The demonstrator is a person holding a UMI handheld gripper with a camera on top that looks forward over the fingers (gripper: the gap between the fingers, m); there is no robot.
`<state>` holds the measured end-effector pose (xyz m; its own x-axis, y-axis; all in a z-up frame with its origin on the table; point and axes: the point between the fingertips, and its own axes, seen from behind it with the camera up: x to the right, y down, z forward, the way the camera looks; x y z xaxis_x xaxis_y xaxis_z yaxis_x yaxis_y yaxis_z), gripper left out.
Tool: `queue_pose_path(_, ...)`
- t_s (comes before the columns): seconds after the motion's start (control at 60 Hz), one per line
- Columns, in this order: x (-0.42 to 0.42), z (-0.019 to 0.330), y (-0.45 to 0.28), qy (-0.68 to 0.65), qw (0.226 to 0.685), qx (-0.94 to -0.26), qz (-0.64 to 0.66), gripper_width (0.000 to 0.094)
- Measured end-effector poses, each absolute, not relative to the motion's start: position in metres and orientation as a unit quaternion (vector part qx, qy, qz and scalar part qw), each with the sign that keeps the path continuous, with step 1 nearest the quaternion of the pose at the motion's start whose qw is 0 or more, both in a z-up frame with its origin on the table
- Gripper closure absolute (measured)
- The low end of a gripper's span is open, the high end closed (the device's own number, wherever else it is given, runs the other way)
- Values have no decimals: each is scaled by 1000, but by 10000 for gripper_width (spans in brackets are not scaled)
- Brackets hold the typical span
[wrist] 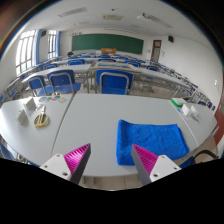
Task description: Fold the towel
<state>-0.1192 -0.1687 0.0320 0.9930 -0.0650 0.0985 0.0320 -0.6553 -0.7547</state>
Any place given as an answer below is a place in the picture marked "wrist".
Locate white ceiling projector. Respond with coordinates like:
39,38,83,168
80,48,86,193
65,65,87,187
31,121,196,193
136,12,150,20

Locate colourful small cards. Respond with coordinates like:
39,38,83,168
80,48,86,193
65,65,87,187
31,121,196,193
38,94,68,104

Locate orange lectern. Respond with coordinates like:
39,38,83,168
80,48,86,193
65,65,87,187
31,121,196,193
100,47,118,54

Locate blue terry towel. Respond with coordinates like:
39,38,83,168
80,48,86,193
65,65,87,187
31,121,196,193
115,119,190,167

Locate ceiling lights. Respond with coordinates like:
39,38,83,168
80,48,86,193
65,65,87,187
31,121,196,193
57,6,174,29

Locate grey classroom desks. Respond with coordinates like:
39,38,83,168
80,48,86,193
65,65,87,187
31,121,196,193
3,49,204,104

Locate green chalkboard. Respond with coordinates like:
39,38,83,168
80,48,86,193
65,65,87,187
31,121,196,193
71,33,145,55

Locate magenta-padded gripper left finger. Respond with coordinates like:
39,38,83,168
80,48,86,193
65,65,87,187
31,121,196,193
39,143,92,185

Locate large bright window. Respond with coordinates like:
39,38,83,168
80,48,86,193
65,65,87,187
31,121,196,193
14,29,37,77

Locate narrow bright window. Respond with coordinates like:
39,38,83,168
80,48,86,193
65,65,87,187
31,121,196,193
46,29,58,60

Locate brown door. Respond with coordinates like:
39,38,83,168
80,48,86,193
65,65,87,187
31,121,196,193
150,39,163,63

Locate green and white box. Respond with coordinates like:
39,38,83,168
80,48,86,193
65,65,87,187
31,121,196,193
171,97,189,108

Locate yellow tape roll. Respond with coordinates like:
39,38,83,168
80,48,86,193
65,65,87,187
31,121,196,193
33,113,50,129

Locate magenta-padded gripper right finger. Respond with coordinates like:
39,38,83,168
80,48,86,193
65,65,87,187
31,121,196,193
130,143,182,186

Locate blue curtain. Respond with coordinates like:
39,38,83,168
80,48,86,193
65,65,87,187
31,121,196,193
55,30,62,58
34,29,43,66

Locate blue classroom chairs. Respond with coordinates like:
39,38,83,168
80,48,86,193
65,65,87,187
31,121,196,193
0,51,214,111

